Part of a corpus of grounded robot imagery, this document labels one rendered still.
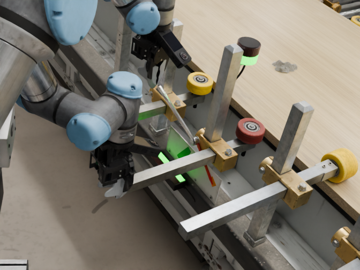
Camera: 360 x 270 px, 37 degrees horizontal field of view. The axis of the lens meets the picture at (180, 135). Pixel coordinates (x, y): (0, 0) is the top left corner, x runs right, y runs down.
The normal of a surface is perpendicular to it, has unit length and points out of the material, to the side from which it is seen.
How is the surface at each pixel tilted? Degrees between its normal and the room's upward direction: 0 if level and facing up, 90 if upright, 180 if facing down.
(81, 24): 85
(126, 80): 1
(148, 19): 90
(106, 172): 90
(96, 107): 1
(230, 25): 0
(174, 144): 90
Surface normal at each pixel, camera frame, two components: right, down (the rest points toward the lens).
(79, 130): -0.45, 0.51
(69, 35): 0.93, 0.28
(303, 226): -0.82, 0.26
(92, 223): 0.15, -0.76
